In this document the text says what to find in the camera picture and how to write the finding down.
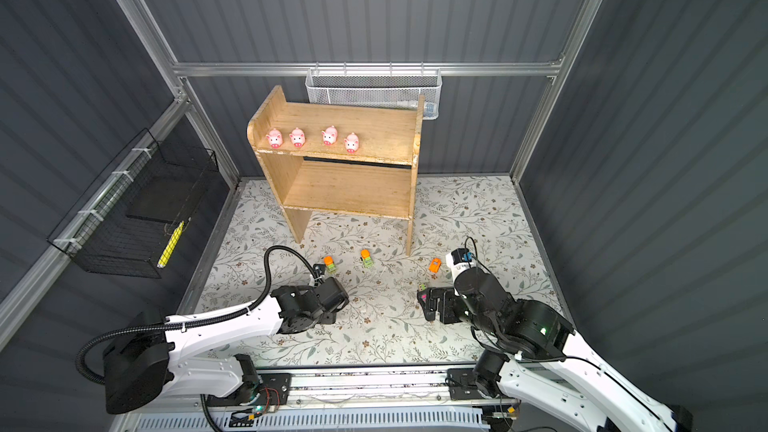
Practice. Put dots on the yellow corn toy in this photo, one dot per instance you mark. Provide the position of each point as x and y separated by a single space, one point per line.
170 245

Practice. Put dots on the wooden two-tier shelf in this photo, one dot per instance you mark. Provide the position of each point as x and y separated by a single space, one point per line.
379 180

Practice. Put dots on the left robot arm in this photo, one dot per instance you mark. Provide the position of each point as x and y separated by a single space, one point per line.
159 356

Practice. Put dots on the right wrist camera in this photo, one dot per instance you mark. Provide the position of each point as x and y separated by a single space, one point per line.
458 261

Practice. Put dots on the orange toy car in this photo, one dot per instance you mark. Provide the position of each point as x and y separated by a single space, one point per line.
435 265

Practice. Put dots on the white wire mesh basket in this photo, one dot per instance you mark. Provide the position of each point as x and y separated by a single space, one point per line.
377 91

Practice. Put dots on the white vented cover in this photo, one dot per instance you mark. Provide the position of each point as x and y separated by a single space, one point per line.
446 418

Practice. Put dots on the orange green mixer truck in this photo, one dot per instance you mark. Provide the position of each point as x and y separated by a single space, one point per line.
329 264
366 258

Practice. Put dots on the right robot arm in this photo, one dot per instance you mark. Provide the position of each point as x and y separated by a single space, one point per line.
534 354

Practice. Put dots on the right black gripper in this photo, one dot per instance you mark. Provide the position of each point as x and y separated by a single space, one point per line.
443 295

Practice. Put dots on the black wire basket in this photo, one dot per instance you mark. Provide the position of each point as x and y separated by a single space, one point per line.
125 225

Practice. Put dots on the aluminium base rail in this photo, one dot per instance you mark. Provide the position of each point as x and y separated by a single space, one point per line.
388 386

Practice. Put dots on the orange green mixer truck right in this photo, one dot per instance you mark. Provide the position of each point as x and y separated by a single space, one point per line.
366 258

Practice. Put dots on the pink pig toy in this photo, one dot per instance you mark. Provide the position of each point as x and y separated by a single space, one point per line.
274 138
352 143
330 135
298 137

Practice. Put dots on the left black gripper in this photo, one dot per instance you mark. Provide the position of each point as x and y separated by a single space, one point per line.
331 318

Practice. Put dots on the pink green toy truck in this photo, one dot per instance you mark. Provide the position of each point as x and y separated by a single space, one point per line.
422 294

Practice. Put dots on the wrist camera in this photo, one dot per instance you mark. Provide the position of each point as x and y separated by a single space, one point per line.
319 271
458 261

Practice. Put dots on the orange green mixer truck left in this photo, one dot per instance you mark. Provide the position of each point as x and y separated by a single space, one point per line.
329 264

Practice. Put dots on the pink pig toy front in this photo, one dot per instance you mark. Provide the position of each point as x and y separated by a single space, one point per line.
330 135

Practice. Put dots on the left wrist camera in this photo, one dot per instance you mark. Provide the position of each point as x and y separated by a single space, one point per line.
319 271

